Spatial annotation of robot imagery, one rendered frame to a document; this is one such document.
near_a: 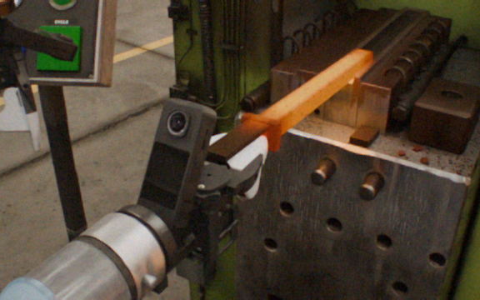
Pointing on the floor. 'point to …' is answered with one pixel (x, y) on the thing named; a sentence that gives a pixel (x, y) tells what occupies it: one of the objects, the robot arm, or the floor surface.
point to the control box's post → (62, 156)
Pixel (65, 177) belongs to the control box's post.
